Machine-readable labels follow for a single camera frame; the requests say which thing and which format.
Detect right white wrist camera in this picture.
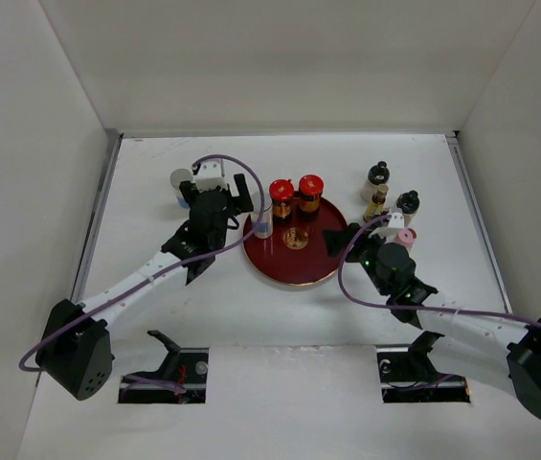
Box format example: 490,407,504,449
369,211,407,239

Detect red-lid jar amber contents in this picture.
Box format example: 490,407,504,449
269,178,295,224

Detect small gold-cap yellow bottle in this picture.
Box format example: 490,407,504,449
363,184,389,222

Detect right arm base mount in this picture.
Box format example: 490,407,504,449
376,332,470,403

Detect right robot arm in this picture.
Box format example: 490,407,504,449
322,223,541,421

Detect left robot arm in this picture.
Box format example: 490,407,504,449
34,173,253,401

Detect pink-lid spice shaker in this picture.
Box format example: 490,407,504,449
393,228,417,252

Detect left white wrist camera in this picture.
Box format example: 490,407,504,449
193,159,228,193

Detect red-lid jar dark sauce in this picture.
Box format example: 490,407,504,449
298,174,325,220

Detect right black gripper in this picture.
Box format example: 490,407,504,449
322,222,392,296

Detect silver-lid shaker light label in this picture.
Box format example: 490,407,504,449
251,195,274,240

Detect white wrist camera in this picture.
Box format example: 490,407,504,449
369,211,407,239
193,159,228,193

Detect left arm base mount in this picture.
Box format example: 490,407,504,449
118,331,210,405

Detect black-cap bottle white contents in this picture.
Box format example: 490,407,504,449
360,161,390,203

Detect black-cap bottle brown spice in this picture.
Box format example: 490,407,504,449
392,190,420,227

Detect silver-lid shaker blue label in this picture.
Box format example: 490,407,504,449
169,169,192,209

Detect round red lacquer tray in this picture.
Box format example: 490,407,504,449
243,198,348,286

